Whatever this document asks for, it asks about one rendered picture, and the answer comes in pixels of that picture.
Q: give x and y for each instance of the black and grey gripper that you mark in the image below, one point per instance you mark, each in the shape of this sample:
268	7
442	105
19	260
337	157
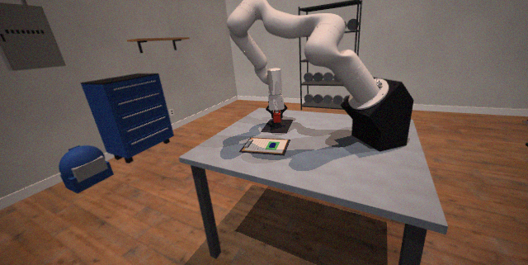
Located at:
276	102

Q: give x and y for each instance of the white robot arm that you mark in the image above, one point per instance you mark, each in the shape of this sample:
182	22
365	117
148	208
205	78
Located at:
320	49

